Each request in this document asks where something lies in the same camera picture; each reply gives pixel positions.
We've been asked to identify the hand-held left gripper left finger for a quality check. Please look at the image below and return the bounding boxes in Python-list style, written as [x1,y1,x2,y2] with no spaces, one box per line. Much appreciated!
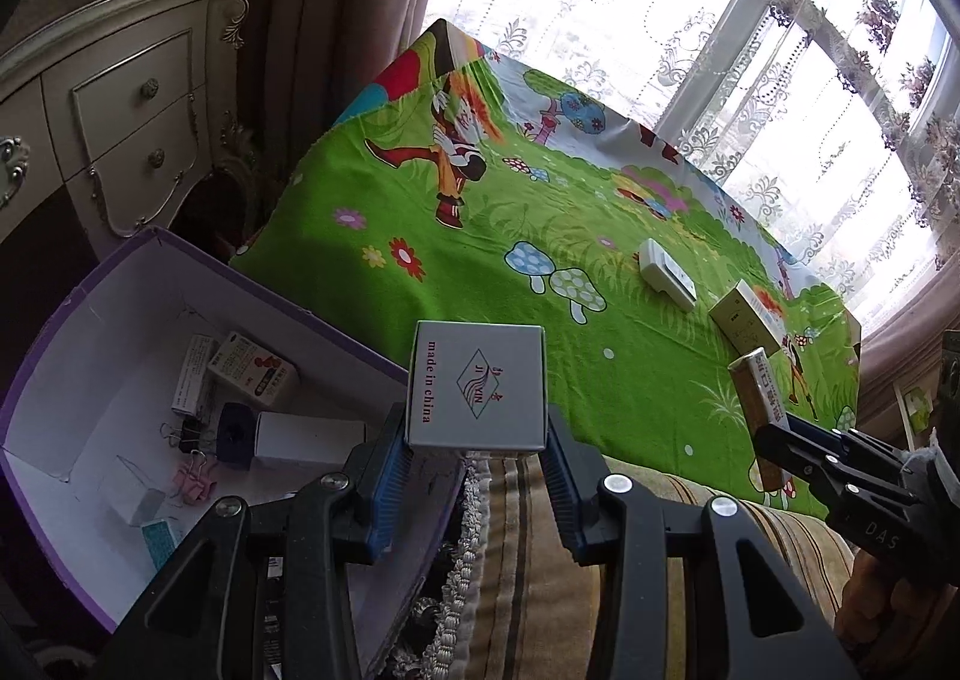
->
[94,404,415,680]

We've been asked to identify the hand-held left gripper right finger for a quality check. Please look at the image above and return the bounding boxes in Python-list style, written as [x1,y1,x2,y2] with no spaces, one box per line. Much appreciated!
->
[541,406,860,680]

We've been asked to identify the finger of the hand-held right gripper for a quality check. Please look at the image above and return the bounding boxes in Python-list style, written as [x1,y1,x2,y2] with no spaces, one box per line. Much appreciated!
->
[786,416,914,480]
[754,423,850,503]

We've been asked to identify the white box grey letters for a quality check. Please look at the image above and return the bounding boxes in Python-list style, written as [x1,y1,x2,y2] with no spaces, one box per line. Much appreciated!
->
[253,411,370,470]

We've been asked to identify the white box diamond logo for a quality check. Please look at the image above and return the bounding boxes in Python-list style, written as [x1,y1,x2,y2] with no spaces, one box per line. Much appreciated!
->
[404,319,547,457]

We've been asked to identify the blue plastic holder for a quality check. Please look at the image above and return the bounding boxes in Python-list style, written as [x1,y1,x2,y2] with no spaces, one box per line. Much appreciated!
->
[217,401,257,473]

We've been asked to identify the white box orange label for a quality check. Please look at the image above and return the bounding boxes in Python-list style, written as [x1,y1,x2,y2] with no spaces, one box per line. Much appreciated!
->
[208,330,300,405]

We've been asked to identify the pink binder clip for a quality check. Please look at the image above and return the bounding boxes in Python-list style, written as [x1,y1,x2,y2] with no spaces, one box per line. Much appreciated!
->
[169,450,220,506]

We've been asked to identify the black binder clip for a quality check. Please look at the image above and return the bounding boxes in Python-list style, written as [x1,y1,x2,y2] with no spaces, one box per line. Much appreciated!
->
[159,420,220,456]

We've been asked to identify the white box dense text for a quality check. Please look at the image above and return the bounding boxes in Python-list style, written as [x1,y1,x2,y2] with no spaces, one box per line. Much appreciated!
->
[170,333,220,418]

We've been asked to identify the green box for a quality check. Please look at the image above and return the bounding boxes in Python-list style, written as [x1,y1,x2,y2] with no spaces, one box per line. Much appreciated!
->
[140,518,184,574]

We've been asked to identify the purple cardboard box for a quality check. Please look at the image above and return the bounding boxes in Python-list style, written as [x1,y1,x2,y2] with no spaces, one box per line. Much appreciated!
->
[0,226,470,680]

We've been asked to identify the person's right hand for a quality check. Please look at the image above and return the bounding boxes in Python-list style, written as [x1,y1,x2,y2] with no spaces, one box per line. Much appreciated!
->
[832,545,960,680]

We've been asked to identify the large cream box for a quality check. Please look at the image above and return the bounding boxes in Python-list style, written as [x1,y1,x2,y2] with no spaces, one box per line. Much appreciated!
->
[708,279,790,360]

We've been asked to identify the white plastic adapter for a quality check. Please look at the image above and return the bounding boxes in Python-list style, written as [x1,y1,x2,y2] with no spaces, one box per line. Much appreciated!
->
[637,237,699,313]

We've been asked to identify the green cartoon print cloth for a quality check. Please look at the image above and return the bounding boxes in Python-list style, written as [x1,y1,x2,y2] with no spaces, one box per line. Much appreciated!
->
[229,16,863,523]

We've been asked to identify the white ornate dresser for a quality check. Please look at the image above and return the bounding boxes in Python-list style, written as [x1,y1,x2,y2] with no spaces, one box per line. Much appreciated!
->
[0,0,271,261]

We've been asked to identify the white lace sheer curtain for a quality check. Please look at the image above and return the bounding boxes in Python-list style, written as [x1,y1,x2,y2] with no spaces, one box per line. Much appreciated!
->
[420,0,960,306]

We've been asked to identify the wall shelf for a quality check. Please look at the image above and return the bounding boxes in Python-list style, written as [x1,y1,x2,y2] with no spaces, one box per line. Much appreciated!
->
[889,380,942,456]

